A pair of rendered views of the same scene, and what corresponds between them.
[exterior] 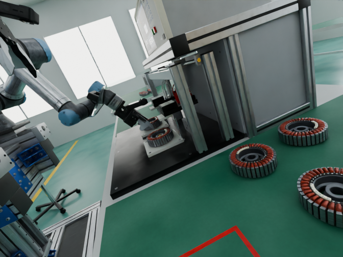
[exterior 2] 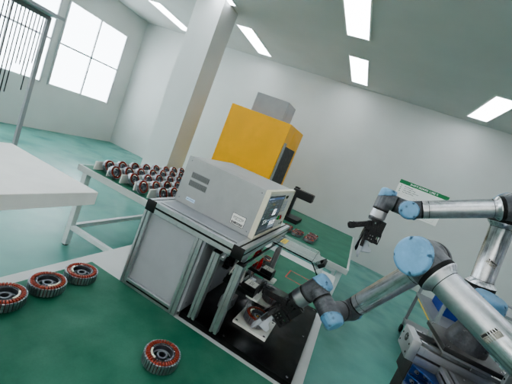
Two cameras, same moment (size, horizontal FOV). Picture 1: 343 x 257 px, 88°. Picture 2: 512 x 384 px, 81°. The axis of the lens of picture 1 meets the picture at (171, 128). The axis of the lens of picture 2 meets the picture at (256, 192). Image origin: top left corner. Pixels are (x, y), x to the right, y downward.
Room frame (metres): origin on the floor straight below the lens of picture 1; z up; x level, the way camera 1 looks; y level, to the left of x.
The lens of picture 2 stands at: (2.07, 0.42, 1.46)
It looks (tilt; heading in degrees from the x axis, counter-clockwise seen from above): 8 degrees down; 206
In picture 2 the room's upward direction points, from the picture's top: 22 degrees clockwise
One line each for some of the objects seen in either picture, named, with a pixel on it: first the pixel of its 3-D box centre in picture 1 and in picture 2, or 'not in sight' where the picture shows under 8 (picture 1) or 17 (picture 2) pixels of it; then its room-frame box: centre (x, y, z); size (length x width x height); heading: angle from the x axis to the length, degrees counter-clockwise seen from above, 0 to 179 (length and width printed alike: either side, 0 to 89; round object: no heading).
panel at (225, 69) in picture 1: (195, 85); (228, 257); (0.85, -0.18, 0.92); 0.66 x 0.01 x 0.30; 8
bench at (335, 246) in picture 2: not in sight; (296, 256); (-1.51, -0.47, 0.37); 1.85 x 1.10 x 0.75; 8
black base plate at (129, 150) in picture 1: (161, 135); (259, 312); (0.81, 0.06, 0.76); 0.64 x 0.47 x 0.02; 8
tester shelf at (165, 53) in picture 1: (196, 44); (230, 219); (0.86, -0.24, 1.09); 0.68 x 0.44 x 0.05; 8
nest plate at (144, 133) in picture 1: (153, 127); (254, 322); (0.93, 0.09, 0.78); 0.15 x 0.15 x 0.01; 8
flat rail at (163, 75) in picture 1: (157, 75); (265, 252); (0.83, -0.02, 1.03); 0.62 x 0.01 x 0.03; 8
